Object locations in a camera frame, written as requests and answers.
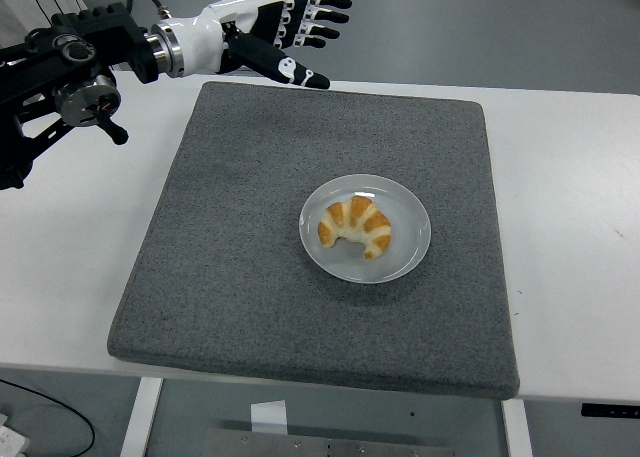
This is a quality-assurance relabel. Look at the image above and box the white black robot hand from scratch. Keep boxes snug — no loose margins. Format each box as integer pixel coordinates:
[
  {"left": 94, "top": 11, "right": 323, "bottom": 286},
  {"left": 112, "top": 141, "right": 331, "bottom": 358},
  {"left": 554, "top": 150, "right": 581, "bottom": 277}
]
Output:
[{"left": 169, "top": 0, "right": 354, "bottom": 91}]

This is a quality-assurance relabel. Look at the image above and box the golden croissant bread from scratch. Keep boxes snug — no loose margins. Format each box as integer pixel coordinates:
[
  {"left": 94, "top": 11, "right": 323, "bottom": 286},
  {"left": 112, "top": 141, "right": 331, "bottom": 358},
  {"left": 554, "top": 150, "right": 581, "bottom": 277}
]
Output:
[{"left": 317, "top": 195, "right": 393, "bottom": 260}]

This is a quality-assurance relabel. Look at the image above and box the light grey round plate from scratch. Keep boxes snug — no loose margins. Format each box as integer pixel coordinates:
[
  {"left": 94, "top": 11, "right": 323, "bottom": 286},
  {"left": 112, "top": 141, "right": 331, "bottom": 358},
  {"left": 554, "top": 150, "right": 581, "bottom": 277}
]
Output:
[{"left": 298, "top": 174, "right": 432, "bottom": 284}]

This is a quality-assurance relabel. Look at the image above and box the person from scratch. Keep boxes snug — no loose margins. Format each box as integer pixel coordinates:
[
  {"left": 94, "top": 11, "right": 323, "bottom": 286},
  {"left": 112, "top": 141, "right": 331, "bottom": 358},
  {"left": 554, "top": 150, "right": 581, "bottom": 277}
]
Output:
[{"left": 0, "top": 0, "right": 89, "bottom": 34}]

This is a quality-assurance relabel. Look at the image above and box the grey felt table mat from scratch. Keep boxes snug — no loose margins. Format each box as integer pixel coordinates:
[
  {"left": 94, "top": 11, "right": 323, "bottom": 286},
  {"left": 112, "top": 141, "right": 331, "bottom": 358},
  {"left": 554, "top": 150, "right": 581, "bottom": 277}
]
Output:
[{"left": 105, "top": 80, "right": 520, "bottom": 401}]

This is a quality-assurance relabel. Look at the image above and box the white table leg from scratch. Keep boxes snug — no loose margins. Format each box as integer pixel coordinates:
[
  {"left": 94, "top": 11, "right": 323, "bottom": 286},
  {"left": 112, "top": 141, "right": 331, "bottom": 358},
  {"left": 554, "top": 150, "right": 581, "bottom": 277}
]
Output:
[
  {"left": 119, "top": 376, "right": 165, "bottom": 457},
  {"left": 501, "top": 399, "right": 534, "bottom": 457}
]

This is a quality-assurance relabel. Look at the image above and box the white power strip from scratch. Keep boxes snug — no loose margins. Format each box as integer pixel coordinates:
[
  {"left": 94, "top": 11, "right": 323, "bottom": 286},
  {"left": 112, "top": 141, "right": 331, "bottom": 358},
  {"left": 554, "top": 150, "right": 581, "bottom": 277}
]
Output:
[{"left": 0, "top": 414, "right": 30, "bottom": 457}]

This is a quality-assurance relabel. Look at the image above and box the black table control panel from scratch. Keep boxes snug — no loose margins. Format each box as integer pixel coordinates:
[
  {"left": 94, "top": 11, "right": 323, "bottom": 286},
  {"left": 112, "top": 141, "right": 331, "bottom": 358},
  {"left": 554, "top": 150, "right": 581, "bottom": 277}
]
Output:
[{"left": 581, "top": 402, "right": 640, "bottom": 419}]

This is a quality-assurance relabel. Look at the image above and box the black floor cable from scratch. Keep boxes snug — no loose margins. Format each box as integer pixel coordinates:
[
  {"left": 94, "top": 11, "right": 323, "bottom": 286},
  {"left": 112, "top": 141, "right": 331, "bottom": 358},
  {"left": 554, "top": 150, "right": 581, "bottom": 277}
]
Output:
[{"left": 0, "top": 379, "right": 96, "bottom": 457}]

